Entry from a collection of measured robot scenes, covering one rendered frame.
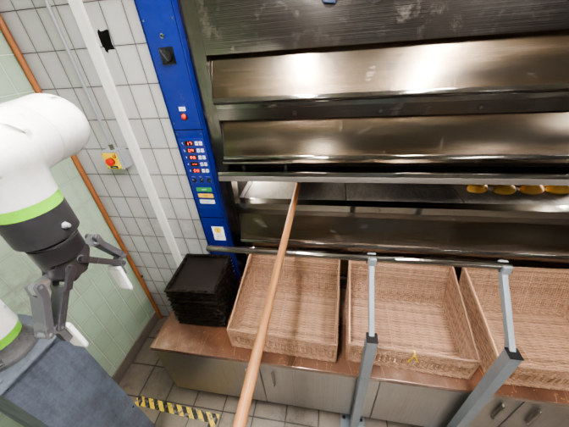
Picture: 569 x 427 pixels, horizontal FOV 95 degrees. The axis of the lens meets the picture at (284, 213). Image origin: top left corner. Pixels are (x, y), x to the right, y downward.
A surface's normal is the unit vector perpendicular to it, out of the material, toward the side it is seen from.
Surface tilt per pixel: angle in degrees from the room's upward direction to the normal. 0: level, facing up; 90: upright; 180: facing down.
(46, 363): 90
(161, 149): 90
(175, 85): 90
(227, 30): 90
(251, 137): 70
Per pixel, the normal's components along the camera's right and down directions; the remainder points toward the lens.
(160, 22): -0.16, 0.56
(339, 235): -0.18, 0.24
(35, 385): 0.98, 0.06
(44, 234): 0.74, 0.35
